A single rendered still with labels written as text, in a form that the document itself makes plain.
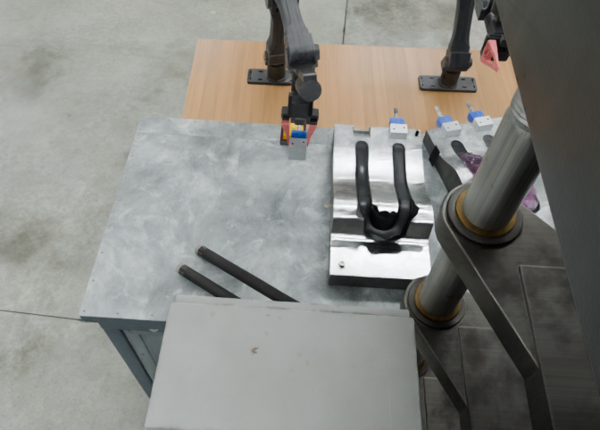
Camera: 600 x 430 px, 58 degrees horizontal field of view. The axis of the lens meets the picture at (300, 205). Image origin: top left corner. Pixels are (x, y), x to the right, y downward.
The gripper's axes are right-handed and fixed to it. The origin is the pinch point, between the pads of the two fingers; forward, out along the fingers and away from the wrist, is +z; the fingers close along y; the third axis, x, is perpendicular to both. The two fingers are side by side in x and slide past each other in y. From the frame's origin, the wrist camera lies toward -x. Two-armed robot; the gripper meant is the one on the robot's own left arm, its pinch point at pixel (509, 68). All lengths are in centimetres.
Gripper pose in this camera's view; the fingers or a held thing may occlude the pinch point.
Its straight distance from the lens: 149.2
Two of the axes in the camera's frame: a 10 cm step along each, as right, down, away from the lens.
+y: 10.0, 0.3, 0.2
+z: -0.2, 8.3, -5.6
